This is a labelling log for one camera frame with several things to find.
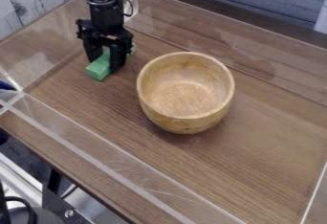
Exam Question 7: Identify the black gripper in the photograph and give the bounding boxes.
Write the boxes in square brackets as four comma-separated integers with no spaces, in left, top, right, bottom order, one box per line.
[74,0,133,73]

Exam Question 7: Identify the green rectangular block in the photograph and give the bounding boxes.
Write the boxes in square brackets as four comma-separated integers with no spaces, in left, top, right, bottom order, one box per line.
[84,43,136,82]

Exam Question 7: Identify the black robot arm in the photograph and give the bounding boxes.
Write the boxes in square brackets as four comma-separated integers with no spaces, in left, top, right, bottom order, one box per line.
[74,0,133,74]

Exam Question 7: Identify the brown wooden bowl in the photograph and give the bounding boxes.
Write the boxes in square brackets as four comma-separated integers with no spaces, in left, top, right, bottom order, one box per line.
[136,52,235,134]

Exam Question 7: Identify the blue object at edge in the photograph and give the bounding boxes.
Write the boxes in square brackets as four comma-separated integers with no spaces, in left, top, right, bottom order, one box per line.
[0,80,16,91]

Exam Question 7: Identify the clear acrylic tray walls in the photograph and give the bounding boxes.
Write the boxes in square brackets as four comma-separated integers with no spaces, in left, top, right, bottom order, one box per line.
[0,0,327,224]

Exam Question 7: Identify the black metal table leg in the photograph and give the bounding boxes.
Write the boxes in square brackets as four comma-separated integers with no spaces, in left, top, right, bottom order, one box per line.
[46,169,62,194]

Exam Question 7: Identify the black bracket with screw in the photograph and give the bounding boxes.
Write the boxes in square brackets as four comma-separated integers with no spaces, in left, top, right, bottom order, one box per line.
[41,188,95,224]

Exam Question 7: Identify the black cable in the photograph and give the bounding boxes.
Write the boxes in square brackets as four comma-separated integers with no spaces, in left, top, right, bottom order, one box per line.
[0,195,38,224]

